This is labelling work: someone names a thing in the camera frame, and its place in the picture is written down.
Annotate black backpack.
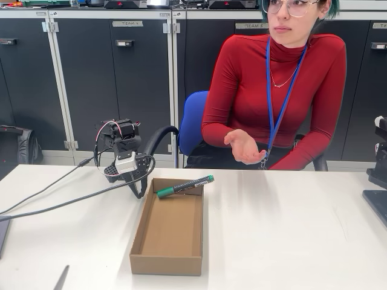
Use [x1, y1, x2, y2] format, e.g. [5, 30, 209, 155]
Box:
[0, 124, 43, 166]

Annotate blue lanyard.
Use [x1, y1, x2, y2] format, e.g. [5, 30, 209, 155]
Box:
[265, 36, 308, 170]

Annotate grey pointed strip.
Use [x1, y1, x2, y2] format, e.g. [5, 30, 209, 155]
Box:
[53, 265, 70, 290]

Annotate thick grey camera cable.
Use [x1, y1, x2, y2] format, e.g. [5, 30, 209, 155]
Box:
[0, 153, 157, 220]

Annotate team 5 tape label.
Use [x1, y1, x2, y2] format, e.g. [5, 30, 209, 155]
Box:
[235, 22, 269, 30]

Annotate person's right forearm red sleeve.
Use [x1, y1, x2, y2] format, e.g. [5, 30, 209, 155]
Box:
[201, 119, 242, 150]

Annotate grey usb hub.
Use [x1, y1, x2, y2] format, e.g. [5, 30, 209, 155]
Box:
[0, 219, 11, 259]

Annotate black smartphone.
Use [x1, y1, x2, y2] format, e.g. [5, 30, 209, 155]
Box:
[362, 189, 387, 229]

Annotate white gripper-mounted camera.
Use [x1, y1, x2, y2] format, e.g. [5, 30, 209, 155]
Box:
[115, 152, 137, 175]

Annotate person's right hand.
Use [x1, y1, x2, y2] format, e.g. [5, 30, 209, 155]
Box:
[224, 129, 268, 166]

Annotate person in red top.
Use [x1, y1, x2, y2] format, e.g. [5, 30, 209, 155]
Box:
[184, 0, 347, 172]

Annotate blue chair backrest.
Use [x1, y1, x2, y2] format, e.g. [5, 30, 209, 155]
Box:
[178, 90, 209, 158]

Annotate black chair armrest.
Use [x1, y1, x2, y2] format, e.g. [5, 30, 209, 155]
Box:
[141, 125, 180, 169]
[294, 134, 329, 172]

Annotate brown cardboard box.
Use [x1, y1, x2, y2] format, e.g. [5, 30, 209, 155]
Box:
[129, 177, 205, 276]

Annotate person's left forearm red sleeve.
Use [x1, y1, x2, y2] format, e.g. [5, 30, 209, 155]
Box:
[268, 132, 336, 172]

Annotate black device with red triangle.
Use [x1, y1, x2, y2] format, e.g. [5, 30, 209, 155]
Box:
[209, 0, 256, 9]
[104, 0, 148, 9]

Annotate thin silver necklace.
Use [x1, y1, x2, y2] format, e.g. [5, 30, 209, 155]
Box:
[270, 65, 300, 88]

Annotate green crate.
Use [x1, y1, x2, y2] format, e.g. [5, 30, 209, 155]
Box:
[21, 0, 73, 7]

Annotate gold rimmed glasses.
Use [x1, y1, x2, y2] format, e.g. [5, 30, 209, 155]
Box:
[267, 0, 321, 18]

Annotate thin dark usb cable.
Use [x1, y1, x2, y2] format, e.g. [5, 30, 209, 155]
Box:
[0, 146, 115, 214]

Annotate green capped marker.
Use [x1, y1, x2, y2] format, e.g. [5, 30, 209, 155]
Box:
[156, 174, 215, 199]

